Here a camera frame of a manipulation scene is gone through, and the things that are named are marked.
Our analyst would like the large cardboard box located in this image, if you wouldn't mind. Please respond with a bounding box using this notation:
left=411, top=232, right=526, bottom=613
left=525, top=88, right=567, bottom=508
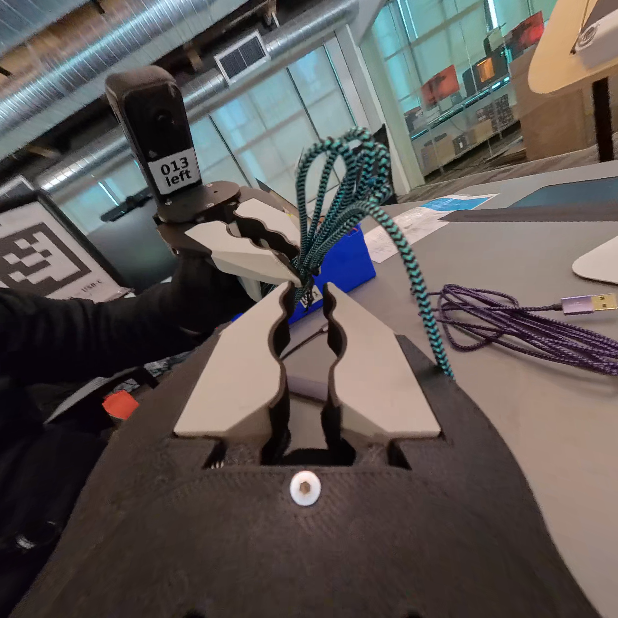
left=509, top=58, right=602, bottom=162

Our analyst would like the purple braided usb cable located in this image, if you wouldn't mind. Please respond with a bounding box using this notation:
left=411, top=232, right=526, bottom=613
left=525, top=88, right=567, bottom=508
left=436, top=284, right=618, bottom=377

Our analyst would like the person's left forearm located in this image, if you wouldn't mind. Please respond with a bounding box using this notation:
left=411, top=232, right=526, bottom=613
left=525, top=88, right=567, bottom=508
left=0, top=285, right=194, bottom=382

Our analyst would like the white folding stand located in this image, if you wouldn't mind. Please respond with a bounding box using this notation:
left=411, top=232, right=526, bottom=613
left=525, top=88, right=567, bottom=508
left=571, top=10, right=618, bottom=286

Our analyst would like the wide black table strip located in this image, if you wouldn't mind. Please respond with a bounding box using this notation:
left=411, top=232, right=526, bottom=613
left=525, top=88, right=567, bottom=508
left=446, top=176, right=618, bottom=223

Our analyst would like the pale paper strip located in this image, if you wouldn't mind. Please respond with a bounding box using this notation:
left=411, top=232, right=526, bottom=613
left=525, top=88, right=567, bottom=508
left=287, top=377, right=330, bottom=402

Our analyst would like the white vent grille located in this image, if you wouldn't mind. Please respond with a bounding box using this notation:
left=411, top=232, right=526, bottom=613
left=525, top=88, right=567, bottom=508
left=214, top=30, right=272, bottom=84

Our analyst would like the person's left hand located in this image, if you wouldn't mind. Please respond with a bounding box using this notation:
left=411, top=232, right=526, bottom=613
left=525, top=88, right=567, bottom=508
left=168, top=251, right=258, bottom=335

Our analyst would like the teal braided usb cable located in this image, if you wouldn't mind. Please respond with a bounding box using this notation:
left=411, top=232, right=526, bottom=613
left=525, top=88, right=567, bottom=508
left=289, top=126, right=457, bottom=382

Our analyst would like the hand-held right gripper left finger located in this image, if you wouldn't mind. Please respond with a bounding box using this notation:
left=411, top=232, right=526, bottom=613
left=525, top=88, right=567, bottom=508
left=172, top=281, right=296, bottom=464

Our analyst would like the orange traffic cone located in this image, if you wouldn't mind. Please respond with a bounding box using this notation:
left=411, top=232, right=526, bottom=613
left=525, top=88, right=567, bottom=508
left=102, top=390, right=141, bottom=421

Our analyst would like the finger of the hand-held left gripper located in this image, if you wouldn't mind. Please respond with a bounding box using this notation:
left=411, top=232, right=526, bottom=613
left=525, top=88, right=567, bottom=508
left=235, top=197, right=302, bottom=260
left=184, top=220, right=303, bottom=286

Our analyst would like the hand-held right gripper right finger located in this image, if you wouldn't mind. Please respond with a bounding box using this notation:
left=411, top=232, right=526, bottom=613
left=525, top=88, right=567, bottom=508
left=322, top=282, right=442, bottom=459

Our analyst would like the silver spiral ceiling duct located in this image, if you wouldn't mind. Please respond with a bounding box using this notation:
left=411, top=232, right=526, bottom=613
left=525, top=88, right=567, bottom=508
left=34, top=10, right=377, bottom=191
left=0, top=0, right=271, bottom=141

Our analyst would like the black framed marker sign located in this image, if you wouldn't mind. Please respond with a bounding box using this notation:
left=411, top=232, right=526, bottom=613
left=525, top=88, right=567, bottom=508
left=0, top=190, right=130, bottom=304

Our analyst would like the printed paper sheet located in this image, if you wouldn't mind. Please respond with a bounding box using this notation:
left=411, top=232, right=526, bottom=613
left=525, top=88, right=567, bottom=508
left=362, top=193, right=500, bottom=265

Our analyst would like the blue plastic bin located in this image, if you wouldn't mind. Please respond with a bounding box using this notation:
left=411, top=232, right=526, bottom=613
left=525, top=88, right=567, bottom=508
left=231, top=222, right=377, bottom=329

